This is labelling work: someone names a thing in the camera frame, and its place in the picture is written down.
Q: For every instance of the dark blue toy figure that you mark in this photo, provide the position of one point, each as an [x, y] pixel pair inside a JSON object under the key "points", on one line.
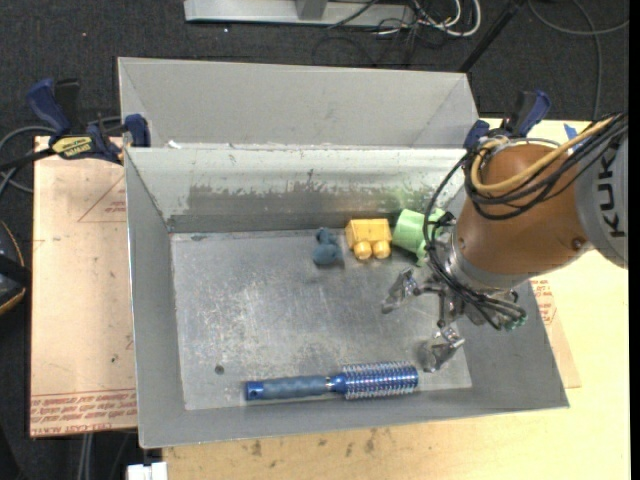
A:
{"points": [[326, 254]]}

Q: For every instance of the green toy block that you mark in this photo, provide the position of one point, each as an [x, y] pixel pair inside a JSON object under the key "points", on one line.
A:
{"points": [[409, 233]]}

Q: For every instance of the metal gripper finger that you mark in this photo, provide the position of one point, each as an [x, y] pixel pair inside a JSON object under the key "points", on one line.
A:
{"points": [[401, 290], [440, 350]]}

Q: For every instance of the blue hairbrush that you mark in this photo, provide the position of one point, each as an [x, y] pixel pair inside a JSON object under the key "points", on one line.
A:
{"points": [[350, 382]]}

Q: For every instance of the yellow toy block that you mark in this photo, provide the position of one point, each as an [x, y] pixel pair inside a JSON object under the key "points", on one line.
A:
{"points": [[367, 235]]}

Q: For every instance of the brown cardboard board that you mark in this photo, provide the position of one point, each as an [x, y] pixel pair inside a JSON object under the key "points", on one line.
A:
{"points": [[80, 293]]}

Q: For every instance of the grey metal bin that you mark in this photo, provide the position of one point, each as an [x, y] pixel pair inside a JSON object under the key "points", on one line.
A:
{"points": [[280, 318]]}

